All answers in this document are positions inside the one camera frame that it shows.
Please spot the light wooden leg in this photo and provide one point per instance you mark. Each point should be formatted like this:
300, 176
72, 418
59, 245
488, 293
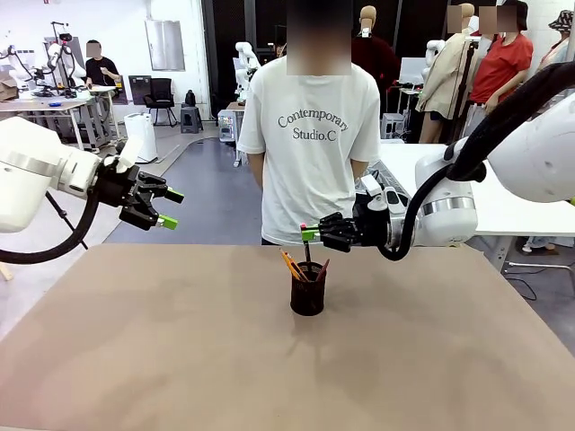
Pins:
4, 270

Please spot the white side table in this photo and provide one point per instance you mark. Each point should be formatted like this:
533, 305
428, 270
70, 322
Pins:
494, 216

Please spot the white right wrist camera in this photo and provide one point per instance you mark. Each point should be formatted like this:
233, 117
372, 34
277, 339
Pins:
370, 186

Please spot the white air purifier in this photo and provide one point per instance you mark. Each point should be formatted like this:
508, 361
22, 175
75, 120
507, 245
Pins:
143, 123

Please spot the white monitor back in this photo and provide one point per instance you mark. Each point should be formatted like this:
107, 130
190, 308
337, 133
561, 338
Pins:
411, 70

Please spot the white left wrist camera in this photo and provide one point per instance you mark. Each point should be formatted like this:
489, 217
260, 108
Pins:
129, 150

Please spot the person in red shirt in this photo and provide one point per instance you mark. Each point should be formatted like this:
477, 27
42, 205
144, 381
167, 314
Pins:
501, 67

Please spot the grey metal wall panel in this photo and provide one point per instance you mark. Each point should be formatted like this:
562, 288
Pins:
165, 44

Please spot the black office chair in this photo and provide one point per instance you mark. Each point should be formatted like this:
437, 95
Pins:
160, 93

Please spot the black bag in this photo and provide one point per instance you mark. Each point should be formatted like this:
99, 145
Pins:
189, 97

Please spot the person's right forearm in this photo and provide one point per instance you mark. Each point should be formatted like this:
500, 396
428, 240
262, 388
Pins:
256, 170

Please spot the mannequin in beige coat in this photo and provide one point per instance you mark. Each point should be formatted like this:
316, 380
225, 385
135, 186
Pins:
442, 76

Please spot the thin black rod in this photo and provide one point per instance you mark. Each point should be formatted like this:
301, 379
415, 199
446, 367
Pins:
67, 221

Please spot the background robot with red parts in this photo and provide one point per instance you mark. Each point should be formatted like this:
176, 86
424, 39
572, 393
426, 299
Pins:
63, 56

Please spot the computer case coloured lights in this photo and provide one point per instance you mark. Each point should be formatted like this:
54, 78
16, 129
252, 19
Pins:
227, 125

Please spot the dark red pen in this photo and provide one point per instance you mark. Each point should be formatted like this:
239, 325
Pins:
323, 268

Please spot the person's left forearm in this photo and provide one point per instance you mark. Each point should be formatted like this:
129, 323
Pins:
358, 168

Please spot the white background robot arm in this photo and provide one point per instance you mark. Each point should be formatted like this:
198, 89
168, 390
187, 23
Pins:
245, 63
433, 51

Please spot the white computer case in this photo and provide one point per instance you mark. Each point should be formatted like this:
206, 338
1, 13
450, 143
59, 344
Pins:
391, 125

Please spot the brown cardboard box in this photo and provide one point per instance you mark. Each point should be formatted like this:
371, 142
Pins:
8, 88

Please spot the dark framed panel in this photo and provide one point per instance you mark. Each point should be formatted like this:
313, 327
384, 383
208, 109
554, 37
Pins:
139, 88

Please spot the grey stacked stools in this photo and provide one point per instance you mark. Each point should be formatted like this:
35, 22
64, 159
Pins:
191, 119

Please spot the black pen red cap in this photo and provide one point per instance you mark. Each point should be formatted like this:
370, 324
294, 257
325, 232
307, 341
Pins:
306, 253

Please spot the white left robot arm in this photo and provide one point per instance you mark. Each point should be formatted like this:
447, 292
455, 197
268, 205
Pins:
27, 179

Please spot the black mesh pen holder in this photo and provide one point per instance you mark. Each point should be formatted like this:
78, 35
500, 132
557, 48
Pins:
307, 296

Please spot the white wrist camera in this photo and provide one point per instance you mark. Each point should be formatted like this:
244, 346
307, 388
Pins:
129, 150
370, 186

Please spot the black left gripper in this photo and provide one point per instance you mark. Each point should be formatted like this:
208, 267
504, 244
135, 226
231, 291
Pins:
114, 188

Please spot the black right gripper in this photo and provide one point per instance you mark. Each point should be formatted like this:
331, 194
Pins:
370, 224

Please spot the person in white T-shirt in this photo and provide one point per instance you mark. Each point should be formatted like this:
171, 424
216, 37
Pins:
310, 179

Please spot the seated man black shirt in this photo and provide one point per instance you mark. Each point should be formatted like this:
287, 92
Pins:
101, 72

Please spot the person in bucket hat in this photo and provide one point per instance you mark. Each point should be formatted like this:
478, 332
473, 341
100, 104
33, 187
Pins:
559, 45

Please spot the seated person behind desk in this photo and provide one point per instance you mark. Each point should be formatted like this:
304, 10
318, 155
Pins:
281, 46

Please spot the white workshop desk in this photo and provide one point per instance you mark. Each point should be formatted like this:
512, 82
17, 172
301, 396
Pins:
102, 90

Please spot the wooden top work table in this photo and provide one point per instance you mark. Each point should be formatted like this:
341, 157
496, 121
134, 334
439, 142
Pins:
233, 108

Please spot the mannequin in dark red garment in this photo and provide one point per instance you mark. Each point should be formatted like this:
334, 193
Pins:
375, 54

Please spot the clear plastic bag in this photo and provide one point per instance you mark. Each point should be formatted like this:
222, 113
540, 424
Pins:
396, 177

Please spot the grey workshop desk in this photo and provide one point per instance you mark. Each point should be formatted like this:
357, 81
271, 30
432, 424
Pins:
45, 105

